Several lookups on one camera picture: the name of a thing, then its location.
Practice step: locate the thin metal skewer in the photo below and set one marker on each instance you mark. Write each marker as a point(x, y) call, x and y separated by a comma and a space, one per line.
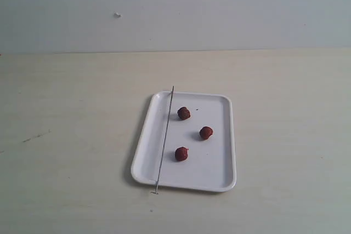
point(155, 191)

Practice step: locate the red meat ball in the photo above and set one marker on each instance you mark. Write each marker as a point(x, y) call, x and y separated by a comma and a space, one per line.
point(184, 113)
point(206, 132)
point(181, 154)

